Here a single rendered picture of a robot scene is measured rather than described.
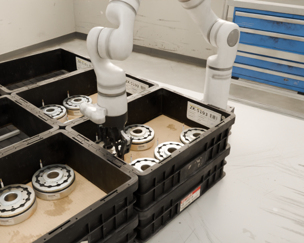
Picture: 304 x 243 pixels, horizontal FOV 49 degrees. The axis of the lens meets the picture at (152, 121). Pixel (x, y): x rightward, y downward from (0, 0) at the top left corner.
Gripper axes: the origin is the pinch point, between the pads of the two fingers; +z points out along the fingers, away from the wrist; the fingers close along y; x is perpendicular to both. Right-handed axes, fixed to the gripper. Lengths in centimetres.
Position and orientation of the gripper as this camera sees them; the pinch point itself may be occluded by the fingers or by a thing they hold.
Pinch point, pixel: (114, 155)
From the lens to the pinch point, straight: 93.6
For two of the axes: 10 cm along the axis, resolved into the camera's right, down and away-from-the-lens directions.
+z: -0.2, 8.7, 5.0
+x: -7.6, 3.1, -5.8
